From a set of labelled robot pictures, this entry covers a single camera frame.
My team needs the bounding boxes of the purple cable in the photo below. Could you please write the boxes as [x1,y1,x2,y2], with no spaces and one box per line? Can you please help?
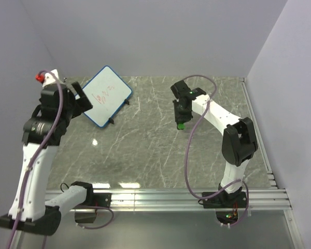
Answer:
[5,69,115,249]
[180,75,249,228]

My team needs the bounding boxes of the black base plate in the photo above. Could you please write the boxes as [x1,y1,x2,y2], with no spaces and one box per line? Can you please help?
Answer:
[88,192,112,208]
[198,190,248,209]

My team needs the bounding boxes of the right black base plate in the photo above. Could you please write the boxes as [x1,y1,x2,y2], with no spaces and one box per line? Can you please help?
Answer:
[198,190,248,209]

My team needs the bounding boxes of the green whiteboard eraser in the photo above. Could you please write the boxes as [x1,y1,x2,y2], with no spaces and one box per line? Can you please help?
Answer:
[177,123,185,130]

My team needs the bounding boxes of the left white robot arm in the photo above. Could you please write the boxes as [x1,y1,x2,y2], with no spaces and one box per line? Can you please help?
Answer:
[0,82,95,236]

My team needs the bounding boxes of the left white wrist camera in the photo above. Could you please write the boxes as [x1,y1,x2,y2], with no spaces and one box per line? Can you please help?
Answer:
[35,69,59,88]

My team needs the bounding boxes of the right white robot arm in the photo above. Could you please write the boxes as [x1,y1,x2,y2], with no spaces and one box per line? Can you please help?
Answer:
[171,80,258,208]

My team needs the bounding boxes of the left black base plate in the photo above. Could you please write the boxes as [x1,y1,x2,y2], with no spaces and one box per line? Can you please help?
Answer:
[88,192,112,208]

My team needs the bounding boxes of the aluminium rail frame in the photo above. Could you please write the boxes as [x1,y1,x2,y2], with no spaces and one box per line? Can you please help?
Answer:
[5,76,304,249]

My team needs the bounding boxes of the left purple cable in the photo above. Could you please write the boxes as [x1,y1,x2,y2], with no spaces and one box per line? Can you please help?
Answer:
[5,69,115,249]

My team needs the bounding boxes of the blue framed whiteboard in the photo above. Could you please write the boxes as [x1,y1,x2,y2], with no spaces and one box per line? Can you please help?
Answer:
[82,65,133,128]

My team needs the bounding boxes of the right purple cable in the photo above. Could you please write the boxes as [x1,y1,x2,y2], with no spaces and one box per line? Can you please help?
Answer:
[180,75,249,228]

